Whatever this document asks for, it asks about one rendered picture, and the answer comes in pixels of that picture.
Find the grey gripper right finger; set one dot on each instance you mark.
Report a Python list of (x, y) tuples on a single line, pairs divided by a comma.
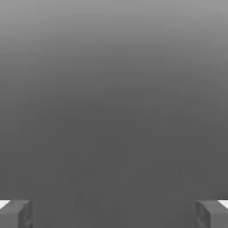
[(213, 215)]

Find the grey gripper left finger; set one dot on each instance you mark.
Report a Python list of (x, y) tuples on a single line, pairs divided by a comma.
[(14, 215)]

